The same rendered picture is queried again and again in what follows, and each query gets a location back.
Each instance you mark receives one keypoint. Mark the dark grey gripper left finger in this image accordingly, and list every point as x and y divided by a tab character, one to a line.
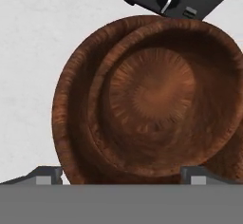
47	173

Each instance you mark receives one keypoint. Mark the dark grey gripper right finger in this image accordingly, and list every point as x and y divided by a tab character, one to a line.
196	173

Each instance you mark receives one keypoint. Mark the large brown wooden bowl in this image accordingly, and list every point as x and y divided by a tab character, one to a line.
71	114

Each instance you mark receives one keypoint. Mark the small brown wooden bowl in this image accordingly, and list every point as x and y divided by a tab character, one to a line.
158	98

